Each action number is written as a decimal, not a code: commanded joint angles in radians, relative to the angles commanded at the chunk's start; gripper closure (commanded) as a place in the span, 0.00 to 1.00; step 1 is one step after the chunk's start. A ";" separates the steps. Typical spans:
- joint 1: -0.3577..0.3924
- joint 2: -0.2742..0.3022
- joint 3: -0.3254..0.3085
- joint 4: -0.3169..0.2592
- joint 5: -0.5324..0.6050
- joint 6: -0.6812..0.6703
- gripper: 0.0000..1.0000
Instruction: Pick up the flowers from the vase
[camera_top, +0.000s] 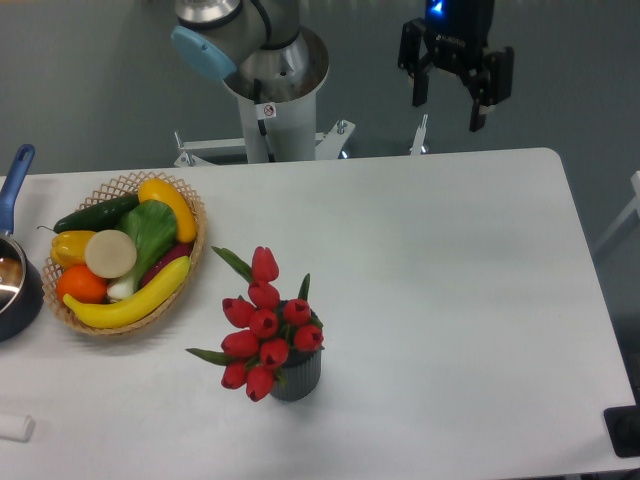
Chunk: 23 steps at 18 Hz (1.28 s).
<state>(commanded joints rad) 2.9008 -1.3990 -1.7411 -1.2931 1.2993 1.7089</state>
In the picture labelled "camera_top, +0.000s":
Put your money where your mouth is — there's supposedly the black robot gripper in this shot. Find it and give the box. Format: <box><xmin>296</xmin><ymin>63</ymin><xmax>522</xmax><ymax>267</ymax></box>
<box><xmin>397</xmin><ymin>0</ymin><xmax>514</xmax><ymax>132</ymax></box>

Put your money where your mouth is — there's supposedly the red tulip bouquet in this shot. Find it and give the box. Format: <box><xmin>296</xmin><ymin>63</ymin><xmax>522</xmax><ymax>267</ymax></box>
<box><xmin>187</xmin><ymin>246</ymin><xmax>310</xmax><ymax>402</ymax></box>

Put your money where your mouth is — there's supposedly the dark grey ribbed vase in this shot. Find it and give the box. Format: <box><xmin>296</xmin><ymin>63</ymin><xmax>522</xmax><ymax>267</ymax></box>
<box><xmin>259</xmin><ymin>298</ymin><xmax>324</xmax><ymax>401</ymax></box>

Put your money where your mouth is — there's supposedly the purple eggplant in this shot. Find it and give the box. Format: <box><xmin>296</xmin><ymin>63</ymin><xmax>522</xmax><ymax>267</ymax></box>
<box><xmin>140</xmin><ymin>243</ymin><xmax>193</xmax><ymax>287</ymax></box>

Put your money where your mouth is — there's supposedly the yellow squash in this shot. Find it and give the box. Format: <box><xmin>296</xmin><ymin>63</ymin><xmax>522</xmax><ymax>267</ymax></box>
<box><xmin>138</xmin><ymin>178</ymin><xmax>197</xmax><ymax>243</ymax></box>

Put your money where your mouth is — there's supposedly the green bok choy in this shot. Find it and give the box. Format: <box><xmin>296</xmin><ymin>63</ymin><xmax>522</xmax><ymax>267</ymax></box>
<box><xmin>107</xmin><ymin>200</ymin><xmax>177</xmax><ymax>302</ymax></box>

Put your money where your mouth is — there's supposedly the woven wicker basket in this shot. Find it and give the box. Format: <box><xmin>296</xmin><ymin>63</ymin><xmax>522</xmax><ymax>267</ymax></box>
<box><xmin>41</xmin><ymin>171</ymin><xmax>207</xmax><ymax>335</ymax></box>

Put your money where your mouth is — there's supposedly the green cucumber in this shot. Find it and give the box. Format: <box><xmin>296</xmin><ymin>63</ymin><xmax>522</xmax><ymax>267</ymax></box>
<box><xmin>38</xmin><ymin>194</ymin><xmax>139</xmax><ymax>234</ymax></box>

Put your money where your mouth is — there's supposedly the beige round disc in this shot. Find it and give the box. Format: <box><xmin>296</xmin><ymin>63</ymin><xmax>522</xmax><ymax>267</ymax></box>
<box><xmin>84</xmin><ymin>230</ymin><xmax>137</xmax><ymax>279</ymax></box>

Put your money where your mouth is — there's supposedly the black device at edge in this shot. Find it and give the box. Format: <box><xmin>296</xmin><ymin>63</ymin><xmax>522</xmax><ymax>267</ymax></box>
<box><xmin>603</xmin><ymin>405</ymin><xmax>640</xmax><ymax>458</ymax></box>

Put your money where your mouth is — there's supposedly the yellow banana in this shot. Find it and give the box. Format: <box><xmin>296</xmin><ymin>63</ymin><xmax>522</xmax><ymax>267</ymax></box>
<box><xmin>63</xmin><ymin>256</ymin><xmax>191</xmax><ymax>330</ymax></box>

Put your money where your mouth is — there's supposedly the yellow bell pepper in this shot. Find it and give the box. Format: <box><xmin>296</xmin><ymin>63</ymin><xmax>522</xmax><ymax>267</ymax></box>
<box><xmin>50</xmin><ymin>230</ymin><xmax>95</xmax><ymax>269</ymax></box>

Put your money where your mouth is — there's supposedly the orange fruit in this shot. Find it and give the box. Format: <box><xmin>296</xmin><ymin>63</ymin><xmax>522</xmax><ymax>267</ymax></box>
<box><xmin>56</xmin><ymin>265</ymin><xmax>107</xmax><ymax>304</ymax></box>

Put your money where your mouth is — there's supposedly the white cylinder object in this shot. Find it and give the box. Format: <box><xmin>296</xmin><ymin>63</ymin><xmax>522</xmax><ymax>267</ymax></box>
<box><xmin>0</xmin><ymin>413</ymin><xmax>36</xmax><ymax>443</ymax></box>

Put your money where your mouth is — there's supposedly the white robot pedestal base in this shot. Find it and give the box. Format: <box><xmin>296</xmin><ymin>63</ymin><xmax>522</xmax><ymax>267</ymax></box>
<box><xmin>172</xmin><ymin>93</ymin><xmax>430</xmax><ymax>168</ymax></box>

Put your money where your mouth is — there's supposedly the white furniture frame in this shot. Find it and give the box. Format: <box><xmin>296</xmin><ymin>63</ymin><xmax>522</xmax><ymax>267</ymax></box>
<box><xmin>592</xmin><ymin>171</ymin><xmax>639</xmax><ymax>262</ymax></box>

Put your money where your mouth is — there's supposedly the blue handled saucepan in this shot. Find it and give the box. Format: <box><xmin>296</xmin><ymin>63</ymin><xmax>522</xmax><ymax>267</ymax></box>
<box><xmin>1</xmin><ymin>144</ymin><xmax>44</xmax><ymax>342</ymax></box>

